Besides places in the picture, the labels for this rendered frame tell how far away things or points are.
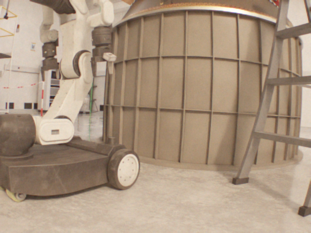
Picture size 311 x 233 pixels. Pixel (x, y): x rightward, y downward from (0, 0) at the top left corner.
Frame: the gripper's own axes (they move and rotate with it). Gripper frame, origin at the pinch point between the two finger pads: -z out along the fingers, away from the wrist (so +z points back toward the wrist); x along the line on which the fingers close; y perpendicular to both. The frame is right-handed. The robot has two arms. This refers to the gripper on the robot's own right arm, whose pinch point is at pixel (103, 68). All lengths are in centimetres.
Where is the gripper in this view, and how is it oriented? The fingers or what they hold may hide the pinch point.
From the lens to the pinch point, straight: 110.4
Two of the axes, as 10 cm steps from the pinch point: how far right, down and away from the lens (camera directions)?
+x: 5.5, -2.2, 8.0
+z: -0.6, -9.7, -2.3
